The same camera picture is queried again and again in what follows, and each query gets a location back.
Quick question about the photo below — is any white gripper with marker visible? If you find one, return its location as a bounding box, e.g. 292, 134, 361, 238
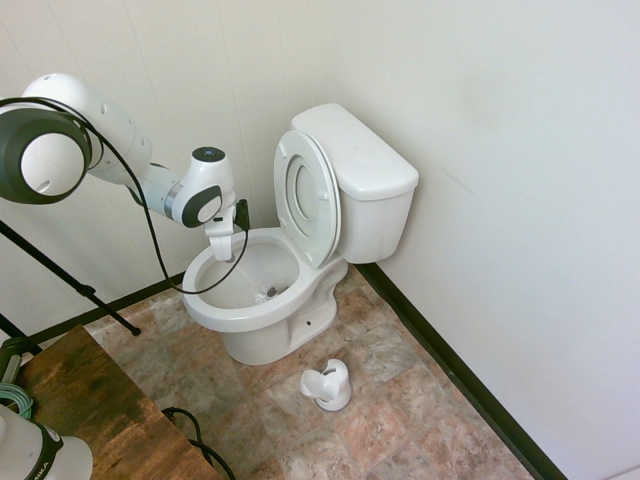
203, 201, 240, 264

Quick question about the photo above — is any white toilet brush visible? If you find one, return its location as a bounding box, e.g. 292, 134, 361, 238
230, 258, 282, 307

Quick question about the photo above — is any white toilet bowl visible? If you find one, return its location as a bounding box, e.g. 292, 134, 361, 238
181, 227, 350, 367

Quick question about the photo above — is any white toilet seat lid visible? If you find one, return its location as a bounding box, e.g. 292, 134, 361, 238
272, 129, 344, 270

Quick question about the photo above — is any white toilet tank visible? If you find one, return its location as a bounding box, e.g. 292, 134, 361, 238
338, 185, 417, 265

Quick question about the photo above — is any white toilet brush holder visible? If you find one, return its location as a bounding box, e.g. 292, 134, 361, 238
298, 357, 353, 413

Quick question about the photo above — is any white toilet tank lid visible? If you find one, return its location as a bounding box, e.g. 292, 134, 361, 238
290, 102, 421, 202

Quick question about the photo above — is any black baseboard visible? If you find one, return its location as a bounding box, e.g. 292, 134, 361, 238
29, 271, 190, 347
355, 261, 569, 480

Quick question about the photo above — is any dark wooden table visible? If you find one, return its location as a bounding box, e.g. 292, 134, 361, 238
13, 323, 222, 480

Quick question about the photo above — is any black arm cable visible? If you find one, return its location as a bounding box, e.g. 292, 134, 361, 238
0, 96, 252, 295

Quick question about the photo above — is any black camera tripod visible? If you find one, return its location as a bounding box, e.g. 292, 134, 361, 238
0, 218, 143, 357

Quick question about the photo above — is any black floor cable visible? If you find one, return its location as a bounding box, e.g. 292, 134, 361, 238
161, 406, 237, 480

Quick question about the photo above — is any green coiled cable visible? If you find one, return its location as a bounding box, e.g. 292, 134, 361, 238
0, 381, 35, 422

